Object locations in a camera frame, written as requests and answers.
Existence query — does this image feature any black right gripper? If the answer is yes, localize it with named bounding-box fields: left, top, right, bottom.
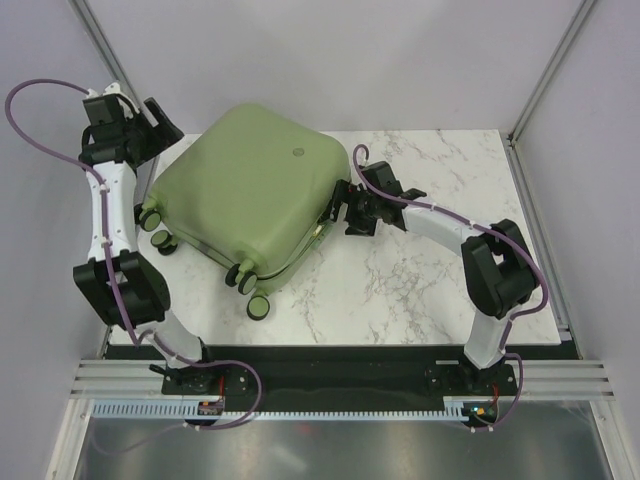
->
left=318, top=180, right=381, bottom=237

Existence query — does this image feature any green hard-shell suitcase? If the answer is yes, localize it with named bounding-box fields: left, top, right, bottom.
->
left=134, top=103, right=350, bottom=321

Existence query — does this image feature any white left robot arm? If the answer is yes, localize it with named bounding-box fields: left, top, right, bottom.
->
left=73, top=87, right=220, bottom=395

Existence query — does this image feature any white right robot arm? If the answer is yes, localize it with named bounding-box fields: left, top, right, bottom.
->
left=324, top=162, right=549, bottom=394

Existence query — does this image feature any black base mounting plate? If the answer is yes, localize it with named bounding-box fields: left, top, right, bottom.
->
left=162, top=346, right=517, bottom=409

